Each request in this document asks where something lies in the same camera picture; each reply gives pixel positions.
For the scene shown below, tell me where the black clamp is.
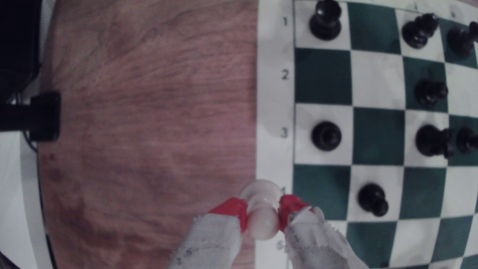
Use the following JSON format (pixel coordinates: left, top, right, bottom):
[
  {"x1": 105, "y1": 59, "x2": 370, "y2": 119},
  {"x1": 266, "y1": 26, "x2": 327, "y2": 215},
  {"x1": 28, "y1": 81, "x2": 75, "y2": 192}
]
[{"x1": 0, "y1": 91, "x2": 62, "y2": 143}]

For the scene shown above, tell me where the black knight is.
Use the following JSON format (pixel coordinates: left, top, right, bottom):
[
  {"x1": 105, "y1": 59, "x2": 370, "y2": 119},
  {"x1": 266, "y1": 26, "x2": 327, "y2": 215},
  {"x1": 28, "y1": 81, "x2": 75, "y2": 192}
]
[{"x1": 415, "y1": 124, "x2": 457, "y2": 158}]

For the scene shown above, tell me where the tall black king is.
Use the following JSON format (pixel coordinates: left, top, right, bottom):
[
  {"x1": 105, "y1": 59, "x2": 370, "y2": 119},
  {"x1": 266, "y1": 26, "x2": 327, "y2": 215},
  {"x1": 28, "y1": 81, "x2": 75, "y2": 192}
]
[{"x1": 447, "y1": 22, "x2": 478, "y2": 58}]

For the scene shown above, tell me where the black bishop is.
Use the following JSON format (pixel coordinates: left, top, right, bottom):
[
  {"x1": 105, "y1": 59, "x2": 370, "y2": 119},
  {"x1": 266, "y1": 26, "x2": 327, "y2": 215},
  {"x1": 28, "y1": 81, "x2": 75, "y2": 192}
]
[{"x1": 402, "y1": 13, "x2": 440, "y2": 49}]

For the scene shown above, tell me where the black rook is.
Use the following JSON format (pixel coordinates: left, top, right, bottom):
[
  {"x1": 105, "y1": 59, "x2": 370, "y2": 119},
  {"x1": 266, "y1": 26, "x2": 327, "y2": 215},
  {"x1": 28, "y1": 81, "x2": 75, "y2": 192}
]
[{"x1": 309, "y1": 0, "x2": 342, "y2": 41}]

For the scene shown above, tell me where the black pawn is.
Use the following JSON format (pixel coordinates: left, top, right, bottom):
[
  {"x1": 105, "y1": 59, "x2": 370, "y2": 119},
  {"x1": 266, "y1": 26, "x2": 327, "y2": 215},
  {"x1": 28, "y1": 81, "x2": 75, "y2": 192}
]
[
  {"x1": 456, "y1": 126, "x2": 478, "y2": 154},
  {"x1": 415, "y1": 79, "x2": 449, "y2": 109},
  {"x1": 311, "y1": 121, "x2": 342, "y2": 152},
  {"x1": 357, "y1": 183, "x2": 389, "y2": 217}
]

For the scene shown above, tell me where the green and white chess mat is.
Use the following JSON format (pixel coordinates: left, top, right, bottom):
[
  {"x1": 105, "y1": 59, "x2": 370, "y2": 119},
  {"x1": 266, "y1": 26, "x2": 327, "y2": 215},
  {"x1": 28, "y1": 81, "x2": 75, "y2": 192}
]
[{"x1": 255, "y1": 0, "x2": 478, "y2": 269}]

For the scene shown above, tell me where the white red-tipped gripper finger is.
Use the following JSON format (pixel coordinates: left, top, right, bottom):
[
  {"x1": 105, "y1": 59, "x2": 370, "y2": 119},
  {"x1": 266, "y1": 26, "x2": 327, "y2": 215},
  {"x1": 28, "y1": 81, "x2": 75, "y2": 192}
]
[
  {"x1": 278, "y1": 194, "x2": 368, "y2": 269},
  {"x1": 168, "y1": 197, "x2": 249, "y2": 269}
]

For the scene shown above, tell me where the white pawn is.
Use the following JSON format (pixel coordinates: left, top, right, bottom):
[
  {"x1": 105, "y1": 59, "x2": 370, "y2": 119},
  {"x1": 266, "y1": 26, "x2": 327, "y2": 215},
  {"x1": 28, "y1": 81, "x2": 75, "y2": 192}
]
[{"x1": 239, "y1": 179, "x2": 282, "y2": 241}]

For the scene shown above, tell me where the black box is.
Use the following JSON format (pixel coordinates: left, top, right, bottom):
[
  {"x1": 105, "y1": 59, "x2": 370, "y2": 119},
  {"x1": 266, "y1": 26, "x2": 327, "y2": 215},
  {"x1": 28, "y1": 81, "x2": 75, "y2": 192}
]
[{"x1": 0, "y1": 0, "x2": 43, "y2": 102}]

